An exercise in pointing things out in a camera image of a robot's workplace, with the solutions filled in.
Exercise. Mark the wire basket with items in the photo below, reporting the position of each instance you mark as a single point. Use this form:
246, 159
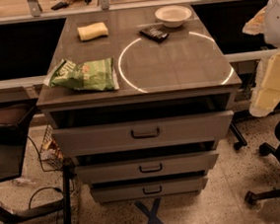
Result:
49, 151

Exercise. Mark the top grey drawer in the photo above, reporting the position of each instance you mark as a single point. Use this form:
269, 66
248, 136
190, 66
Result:
137, 135

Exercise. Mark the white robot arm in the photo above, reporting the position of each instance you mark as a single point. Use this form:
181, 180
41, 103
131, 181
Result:
272, 23

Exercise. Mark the yellow sponge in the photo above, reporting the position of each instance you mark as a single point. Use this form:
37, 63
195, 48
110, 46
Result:
92, 31

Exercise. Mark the grey drawer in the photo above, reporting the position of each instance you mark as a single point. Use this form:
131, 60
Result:
159, 188
147, 168
137, 135

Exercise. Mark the white bowl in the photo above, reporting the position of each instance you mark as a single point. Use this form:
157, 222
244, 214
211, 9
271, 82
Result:
173, 16

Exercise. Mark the black remote on shelf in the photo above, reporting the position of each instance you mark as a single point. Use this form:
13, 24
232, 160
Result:
59, 6

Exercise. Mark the green jalapeno chip bag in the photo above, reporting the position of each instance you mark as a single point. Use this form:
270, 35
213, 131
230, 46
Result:
92, 75

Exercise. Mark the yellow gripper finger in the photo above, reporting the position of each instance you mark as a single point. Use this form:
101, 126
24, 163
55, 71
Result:
266, 93
255, 26

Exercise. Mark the bottom grey drawer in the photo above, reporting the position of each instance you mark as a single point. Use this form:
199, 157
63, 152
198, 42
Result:
159, 188

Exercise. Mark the dark chair left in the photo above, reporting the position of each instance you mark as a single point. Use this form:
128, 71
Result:
14, 126

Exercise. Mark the middle grey drawer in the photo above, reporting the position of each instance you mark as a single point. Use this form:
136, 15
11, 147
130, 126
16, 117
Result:
147, 168

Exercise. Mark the grey drawer cabinet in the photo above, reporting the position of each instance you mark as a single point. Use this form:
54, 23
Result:
185, 74

